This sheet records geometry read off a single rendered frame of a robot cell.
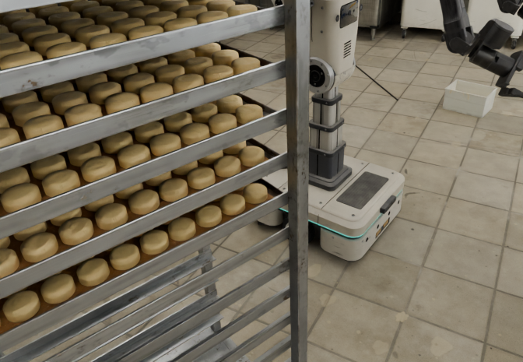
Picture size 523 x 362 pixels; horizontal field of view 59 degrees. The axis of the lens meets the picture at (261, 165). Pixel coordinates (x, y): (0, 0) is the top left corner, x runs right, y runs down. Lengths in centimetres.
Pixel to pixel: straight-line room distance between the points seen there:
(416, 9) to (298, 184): 446
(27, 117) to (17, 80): 13
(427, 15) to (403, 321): 379
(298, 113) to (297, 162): 10
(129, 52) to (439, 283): 179
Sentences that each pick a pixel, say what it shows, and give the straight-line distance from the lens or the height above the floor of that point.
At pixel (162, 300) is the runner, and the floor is 88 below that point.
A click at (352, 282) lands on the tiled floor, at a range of 211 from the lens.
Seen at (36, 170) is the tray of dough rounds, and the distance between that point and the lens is 77.
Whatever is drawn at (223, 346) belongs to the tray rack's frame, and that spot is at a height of 15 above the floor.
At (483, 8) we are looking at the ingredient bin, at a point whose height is 37.
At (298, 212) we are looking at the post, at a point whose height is 94.
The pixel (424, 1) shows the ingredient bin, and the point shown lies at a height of 40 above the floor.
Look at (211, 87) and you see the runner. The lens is 72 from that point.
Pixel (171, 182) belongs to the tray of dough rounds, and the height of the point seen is 106.
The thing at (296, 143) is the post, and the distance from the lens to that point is 84.
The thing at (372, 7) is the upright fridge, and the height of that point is 37.
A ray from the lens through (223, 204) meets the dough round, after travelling 91.
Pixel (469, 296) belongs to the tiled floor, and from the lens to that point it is 217.
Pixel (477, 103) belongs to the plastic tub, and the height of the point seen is 10.
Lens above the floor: 150
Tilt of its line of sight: 32 degrees down
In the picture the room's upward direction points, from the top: 3 degrees counter-clockwise
